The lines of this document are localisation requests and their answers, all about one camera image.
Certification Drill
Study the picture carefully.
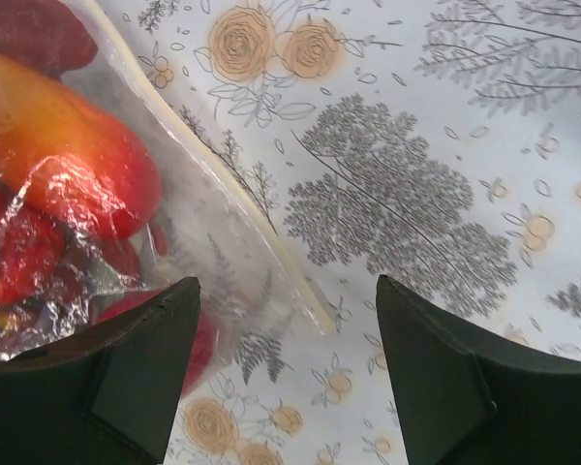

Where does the red fake lobster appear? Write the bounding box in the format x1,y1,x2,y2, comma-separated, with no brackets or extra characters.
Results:
0,0,98,79

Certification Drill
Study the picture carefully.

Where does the clear zip top bag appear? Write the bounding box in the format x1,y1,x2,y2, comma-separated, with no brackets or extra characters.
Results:
0,2,324,379

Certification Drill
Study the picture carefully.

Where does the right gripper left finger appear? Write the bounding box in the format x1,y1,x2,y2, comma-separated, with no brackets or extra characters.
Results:
0,277,200,464

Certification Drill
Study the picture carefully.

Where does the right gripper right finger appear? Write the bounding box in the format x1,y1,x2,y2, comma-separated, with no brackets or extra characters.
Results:
376,275,581,465

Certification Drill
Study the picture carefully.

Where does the orange yellow fake mango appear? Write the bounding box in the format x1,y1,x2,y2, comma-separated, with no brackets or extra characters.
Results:
0,54,162,239

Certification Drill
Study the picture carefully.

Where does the red fake tomato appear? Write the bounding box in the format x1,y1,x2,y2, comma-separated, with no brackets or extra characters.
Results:
95,288,216,396

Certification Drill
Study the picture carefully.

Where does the red fake strawberry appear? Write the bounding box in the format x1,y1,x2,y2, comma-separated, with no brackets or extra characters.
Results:
0,186,66,306

